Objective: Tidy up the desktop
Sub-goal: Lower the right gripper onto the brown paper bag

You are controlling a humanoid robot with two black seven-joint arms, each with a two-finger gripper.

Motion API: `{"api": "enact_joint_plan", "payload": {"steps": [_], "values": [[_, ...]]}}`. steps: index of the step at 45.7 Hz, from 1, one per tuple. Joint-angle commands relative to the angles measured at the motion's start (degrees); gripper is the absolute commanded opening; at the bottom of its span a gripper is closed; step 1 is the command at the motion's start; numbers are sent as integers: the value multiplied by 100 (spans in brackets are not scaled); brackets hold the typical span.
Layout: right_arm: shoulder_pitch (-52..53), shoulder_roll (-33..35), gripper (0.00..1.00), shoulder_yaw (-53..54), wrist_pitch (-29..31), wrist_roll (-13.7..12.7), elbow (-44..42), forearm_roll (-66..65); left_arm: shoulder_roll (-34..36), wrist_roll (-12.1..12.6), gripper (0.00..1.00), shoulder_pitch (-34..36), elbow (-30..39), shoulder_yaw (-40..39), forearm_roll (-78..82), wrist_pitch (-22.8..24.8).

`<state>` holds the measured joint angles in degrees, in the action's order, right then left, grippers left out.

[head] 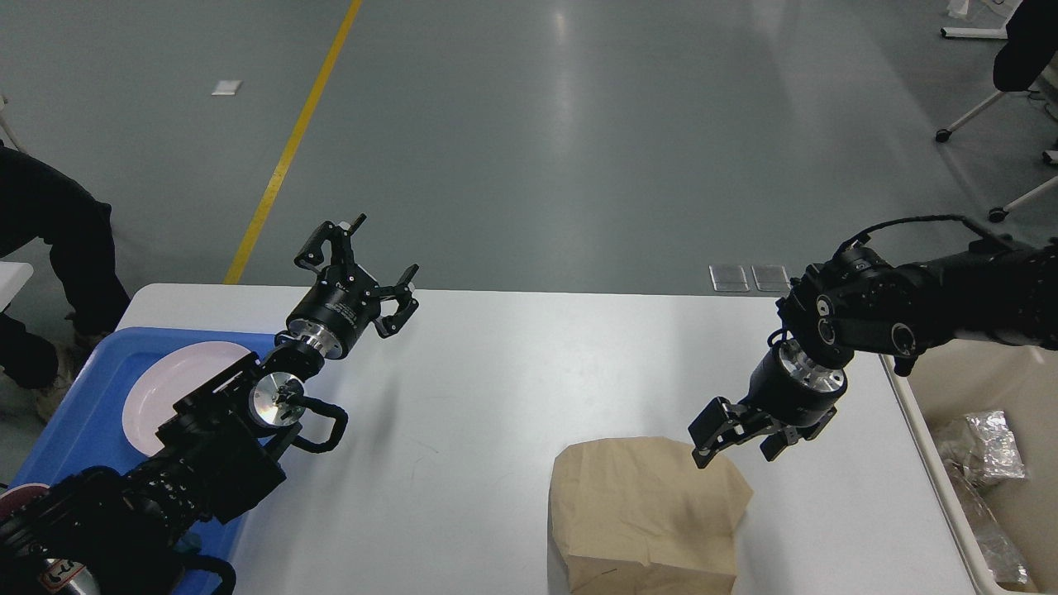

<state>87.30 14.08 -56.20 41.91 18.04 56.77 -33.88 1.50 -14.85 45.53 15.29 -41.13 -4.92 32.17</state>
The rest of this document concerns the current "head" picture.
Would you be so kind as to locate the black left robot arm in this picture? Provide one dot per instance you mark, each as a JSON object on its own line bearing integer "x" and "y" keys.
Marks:
{"x": 231, "y": 432}

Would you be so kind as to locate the beige plastic bin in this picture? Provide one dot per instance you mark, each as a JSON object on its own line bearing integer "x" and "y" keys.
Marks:
{"x": 970, "y": 376}

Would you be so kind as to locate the pink plastic plate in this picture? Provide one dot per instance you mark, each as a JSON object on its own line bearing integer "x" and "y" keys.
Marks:
{"x": 150, "y": 401}

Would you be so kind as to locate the brown paper bag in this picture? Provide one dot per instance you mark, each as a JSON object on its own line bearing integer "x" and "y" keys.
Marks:
{"x": 635, "y": 516}

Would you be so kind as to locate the clear floor plate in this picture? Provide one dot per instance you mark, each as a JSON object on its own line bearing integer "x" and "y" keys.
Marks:
{"x": 729, "y": 279}
{"x": 771, "y": 279}

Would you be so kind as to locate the person in black trousers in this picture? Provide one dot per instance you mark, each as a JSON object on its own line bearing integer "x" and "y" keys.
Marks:
{"x": 39, "y": 202}

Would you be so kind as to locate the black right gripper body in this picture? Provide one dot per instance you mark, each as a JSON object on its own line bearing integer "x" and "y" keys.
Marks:
{"x": 790, "y": 390}

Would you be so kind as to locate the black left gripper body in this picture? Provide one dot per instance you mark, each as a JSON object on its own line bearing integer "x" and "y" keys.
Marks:
{"x": 332, "y": 317}

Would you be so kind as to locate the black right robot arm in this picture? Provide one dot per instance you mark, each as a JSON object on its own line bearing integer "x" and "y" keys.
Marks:
{"x": 998, "y": 290}

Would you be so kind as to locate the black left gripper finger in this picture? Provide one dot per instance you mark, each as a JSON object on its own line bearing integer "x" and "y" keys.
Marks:
{"x": 329, "y": 255}
{"x": 402, "y": 294}

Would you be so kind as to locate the blue plastic tray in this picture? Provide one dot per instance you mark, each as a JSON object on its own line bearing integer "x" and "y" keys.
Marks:
{"x": 91, "y": 397}

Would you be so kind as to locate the foil ball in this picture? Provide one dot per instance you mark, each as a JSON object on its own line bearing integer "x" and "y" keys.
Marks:
{"x": 983, "y": 448}

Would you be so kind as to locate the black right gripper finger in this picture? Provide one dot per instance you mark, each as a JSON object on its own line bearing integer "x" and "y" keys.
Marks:
{"x": 722, "y": 423}
{"x": 786, "y": 436}

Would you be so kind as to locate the clear floor plate left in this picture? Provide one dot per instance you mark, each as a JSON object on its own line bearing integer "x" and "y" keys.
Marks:
{"x": 729, "y": 279}

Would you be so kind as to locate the pink mug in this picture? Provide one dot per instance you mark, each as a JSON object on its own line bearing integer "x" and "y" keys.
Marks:
{"x": 16, "y": 498}

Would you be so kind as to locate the clear floor plate right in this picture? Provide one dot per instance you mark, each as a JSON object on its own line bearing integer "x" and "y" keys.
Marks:
{"x": 771, "y": 279}

